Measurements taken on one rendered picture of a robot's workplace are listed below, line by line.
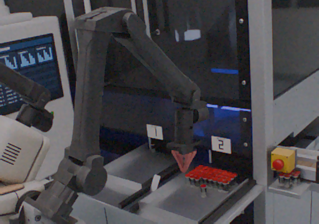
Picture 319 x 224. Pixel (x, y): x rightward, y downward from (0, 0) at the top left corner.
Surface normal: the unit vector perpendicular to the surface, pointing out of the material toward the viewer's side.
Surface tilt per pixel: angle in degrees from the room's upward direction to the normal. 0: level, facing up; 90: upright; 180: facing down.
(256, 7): 90
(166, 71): 98
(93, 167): 95
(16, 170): 90
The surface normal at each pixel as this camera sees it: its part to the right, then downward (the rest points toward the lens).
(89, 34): -0.64, 0.11
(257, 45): -0.63, 0.33
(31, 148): 0.70, 0.18
